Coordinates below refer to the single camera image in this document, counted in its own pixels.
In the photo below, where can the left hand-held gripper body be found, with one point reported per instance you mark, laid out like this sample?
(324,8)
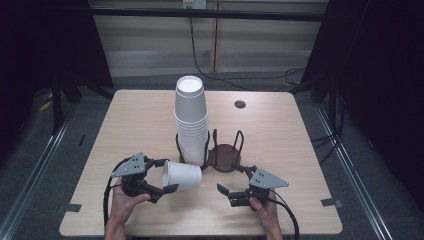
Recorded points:
(133,168)

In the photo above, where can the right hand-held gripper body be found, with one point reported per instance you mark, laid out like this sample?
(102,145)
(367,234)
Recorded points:
(266,180)

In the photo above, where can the white disposable cup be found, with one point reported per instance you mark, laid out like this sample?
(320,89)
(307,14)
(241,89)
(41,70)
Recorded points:
(183,175)

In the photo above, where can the stack of white paper cups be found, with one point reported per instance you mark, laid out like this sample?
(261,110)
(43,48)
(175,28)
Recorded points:
(190,113)

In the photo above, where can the person's right hand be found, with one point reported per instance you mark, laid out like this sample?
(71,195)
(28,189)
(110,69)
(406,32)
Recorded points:
(266,213)

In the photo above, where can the person's left hand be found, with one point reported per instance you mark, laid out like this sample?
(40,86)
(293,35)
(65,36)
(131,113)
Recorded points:
(123,205)

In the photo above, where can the grey tape strip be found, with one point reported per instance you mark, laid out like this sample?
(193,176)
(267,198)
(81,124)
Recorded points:
(69,208)
(331,202)

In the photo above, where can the black metal stand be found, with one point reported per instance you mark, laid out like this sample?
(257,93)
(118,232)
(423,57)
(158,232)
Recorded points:
(57,106)

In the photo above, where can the black-edged background desk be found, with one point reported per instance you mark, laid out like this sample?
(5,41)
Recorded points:
(206,14)

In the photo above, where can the black curtain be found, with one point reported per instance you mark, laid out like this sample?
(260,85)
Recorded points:
(376,66)
(40,43)

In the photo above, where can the metal floor rail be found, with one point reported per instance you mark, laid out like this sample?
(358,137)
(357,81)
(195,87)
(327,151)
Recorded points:
(353,166)
(36,166)

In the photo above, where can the white wall socket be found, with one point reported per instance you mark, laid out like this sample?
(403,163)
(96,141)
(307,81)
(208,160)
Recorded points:
(194,3)

